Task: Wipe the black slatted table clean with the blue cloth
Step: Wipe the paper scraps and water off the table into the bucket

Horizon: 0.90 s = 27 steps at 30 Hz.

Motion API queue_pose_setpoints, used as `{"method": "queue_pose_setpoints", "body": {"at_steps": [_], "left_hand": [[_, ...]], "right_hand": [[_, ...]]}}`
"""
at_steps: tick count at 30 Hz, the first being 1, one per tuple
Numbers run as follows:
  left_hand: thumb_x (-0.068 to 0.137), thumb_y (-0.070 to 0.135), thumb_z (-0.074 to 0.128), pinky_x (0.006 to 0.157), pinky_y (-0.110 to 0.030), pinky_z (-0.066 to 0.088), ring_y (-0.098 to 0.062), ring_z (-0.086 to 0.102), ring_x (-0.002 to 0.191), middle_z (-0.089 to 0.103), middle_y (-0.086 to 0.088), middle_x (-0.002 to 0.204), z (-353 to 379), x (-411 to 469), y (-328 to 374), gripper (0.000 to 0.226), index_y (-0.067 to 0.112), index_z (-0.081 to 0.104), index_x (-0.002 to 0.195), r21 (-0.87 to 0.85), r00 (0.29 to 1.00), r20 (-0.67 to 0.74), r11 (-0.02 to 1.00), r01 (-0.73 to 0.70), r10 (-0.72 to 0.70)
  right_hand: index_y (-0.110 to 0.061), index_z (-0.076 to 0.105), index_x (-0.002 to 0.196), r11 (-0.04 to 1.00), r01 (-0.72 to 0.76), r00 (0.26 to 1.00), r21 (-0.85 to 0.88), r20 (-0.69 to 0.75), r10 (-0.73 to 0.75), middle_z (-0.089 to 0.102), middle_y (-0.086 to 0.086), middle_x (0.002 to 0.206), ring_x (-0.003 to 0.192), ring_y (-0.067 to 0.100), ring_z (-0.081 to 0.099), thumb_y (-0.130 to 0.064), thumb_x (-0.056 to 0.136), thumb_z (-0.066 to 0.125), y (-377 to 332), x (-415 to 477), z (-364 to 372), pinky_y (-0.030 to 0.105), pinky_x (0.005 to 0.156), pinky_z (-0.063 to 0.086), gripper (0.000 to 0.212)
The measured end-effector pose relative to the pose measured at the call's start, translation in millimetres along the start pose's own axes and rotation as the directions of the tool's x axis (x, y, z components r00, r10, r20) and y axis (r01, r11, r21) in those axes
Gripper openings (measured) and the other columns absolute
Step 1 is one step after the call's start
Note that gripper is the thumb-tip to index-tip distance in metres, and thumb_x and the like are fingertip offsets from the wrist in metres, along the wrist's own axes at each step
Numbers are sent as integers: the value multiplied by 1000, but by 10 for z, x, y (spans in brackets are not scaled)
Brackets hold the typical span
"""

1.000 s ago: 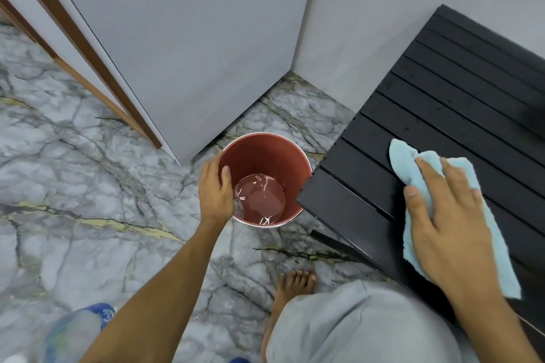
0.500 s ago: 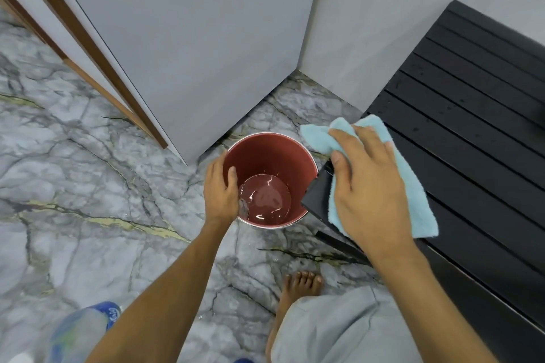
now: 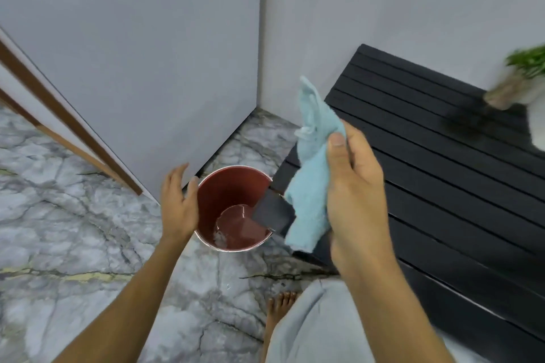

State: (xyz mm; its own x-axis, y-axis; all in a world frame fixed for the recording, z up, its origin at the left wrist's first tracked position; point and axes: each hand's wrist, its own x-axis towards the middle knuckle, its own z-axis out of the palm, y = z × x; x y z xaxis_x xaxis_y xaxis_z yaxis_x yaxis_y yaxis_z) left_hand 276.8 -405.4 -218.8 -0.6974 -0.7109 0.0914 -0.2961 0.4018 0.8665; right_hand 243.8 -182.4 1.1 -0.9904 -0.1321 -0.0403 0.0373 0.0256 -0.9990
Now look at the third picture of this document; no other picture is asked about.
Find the person's right hand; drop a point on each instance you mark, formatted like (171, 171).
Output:
(357, 205)

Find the brown wooden door frame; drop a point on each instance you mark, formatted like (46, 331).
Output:
(64, 116)

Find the person's left forearm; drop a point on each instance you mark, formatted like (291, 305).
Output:
(127, 303)

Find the white plant pot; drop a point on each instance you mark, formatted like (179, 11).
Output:
(537, 120)

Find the light blue cloth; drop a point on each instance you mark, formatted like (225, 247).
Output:
(311, 171)

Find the person's right thumb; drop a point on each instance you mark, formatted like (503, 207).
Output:
(338, 154)

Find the green plant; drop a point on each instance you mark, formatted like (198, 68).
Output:
(517, 73)

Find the person's bare foot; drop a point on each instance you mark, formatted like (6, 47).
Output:
(279, 311)

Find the black slatted table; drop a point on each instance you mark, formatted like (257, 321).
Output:
(447, 188)

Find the person's right forearm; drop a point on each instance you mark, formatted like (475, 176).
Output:
(391, 316)

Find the person's left thumb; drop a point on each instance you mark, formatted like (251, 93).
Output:
(195, 192)

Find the person's grey trousers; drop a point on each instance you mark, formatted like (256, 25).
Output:
(315, 328)

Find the clear water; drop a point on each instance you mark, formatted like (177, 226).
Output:
(238, 226)

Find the person's left hand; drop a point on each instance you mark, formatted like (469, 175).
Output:
(179, 216)

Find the red bucket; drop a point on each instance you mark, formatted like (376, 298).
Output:
(213, 197)

